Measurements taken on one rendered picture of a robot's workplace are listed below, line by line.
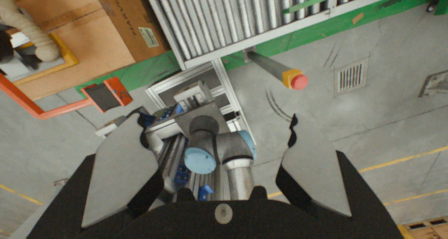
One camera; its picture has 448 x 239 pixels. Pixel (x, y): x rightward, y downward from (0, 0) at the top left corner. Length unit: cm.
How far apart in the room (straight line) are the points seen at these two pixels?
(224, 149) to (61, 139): 279
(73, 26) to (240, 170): 83
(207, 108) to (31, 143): 307
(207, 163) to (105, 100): 37
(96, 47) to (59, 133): 229
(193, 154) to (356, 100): 238
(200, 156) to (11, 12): 63
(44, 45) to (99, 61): 21
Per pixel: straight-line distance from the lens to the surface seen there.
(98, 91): 53
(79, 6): 83
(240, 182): 46
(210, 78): 144
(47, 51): 68
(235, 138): 49
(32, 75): 85
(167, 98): 160
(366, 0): 136
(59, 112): 68
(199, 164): 52
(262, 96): 182
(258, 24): 108
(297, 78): 66
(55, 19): 89
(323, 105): 231
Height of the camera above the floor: 159
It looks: 60 degrees down
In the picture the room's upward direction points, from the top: 175 degrees clockwise
